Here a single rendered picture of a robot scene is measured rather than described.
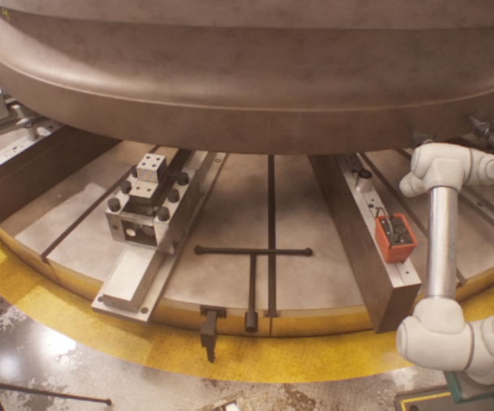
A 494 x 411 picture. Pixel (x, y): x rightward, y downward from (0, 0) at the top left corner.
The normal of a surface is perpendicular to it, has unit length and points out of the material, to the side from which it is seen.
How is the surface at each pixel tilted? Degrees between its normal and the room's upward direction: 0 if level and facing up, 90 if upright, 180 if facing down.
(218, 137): 90
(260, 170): 0
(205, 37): 90
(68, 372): 0
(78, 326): 0
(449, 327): 24
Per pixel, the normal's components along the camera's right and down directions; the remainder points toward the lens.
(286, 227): 0.00, -0.73
